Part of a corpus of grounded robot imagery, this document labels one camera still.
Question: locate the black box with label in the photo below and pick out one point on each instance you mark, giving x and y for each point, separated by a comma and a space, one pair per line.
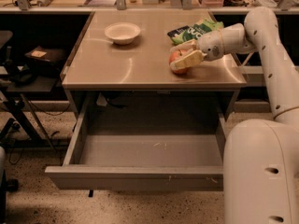
45, 57

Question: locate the white stick with black tip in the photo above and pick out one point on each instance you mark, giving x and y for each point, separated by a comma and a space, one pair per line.
247, 59

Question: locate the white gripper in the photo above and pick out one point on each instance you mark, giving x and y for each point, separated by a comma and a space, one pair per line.
210, 46

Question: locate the green chip bag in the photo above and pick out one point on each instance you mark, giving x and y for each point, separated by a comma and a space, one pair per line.
198, 29

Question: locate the red apple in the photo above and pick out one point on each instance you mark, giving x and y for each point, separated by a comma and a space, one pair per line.
173, 57

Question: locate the open grey top drawer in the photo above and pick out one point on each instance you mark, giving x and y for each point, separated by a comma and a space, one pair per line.
145, 142

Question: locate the black side cart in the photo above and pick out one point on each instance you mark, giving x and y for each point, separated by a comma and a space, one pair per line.
25, 81

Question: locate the grey metal cabinet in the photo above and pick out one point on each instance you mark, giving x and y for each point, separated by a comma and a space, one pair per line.
100, 65

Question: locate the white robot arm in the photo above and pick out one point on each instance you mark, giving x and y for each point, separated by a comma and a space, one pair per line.
261, 157

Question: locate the white bowl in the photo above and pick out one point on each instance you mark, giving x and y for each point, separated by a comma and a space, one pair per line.
122, 33

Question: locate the dark blue snack packet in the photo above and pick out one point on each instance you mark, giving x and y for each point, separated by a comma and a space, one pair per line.
177, 31

